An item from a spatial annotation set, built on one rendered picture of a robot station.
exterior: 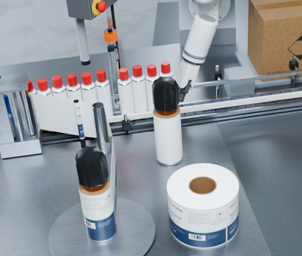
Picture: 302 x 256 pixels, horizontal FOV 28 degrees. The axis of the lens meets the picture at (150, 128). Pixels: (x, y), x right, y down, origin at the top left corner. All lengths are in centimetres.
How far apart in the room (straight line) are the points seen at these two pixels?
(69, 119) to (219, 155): 53
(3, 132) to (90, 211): 56
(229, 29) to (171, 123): 99
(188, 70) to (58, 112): 48
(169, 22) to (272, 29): 82
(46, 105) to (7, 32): 318
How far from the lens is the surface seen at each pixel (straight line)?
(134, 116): 223
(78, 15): 210
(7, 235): 187
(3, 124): 210
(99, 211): 168
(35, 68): 282
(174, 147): 198
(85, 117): 209
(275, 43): 246
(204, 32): 211
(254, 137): 223
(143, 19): 519
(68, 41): 495
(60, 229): 183
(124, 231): 179
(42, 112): 217
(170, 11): 323
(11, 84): 207
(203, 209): 164
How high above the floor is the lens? 212
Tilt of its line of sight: 34 degrees down
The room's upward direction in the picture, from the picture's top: 5 degrees counter-clockwise
